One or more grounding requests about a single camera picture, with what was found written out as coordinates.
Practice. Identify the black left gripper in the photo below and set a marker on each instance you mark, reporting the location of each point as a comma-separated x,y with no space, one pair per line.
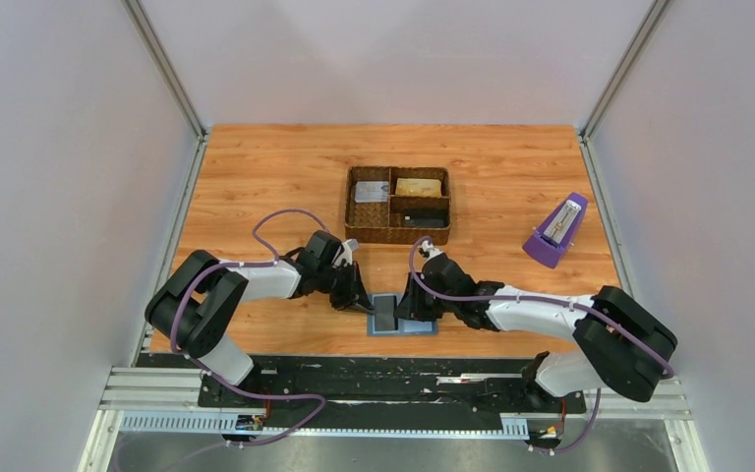
355,290

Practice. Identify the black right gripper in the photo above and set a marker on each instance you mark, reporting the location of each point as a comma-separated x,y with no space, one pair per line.
411,306

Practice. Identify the teal leather card holder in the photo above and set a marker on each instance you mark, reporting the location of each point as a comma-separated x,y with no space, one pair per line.
405,328

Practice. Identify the black VIP card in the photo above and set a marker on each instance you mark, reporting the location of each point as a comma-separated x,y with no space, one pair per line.
384,319
433,218

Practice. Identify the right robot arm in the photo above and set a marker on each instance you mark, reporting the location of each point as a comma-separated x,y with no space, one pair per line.
620,345

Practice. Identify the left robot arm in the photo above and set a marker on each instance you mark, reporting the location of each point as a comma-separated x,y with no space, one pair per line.
196,304

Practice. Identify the silver card in basket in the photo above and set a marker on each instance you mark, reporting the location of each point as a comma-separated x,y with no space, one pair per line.
371,192

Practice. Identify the gold card in basket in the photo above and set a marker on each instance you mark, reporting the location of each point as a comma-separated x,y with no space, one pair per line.
418,187

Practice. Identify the brown woven divided basket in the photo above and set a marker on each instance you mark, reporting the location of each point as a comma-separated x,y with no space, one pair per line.
381,223

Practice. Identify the purple metronome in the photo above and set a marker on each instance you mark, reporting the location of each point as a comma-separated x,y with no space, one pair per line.
550,241

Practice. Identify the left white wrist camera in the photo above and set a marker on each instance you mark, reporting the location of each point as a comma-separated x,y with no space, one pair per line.
347,249

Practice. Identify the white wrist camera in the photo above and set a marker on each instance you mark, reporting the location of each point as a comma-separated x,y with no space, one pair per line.
429,250
347,249

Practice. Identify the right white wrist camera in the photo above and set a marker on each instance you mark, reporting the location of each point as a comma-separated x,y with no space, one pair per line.
429,250

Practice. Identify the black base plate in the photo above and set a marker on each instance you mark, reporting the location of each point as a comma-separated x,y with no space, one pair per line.
397,391

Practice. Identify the white slotted cable duct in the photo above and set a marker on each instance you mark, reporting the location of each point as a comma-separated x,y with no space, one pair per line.
505,427

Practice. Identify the aluminium frame rail left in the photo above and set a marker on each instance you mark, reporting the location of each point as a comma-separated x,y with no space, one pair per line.
104,439

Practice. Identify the aluminium frame rail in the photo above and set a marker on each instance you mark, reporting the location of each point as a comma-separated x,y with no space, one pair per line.
674,413
104,439

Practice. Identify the aluminium frame rail right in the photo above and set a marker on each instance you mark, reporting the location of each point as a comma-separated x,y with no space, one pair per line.
674,413

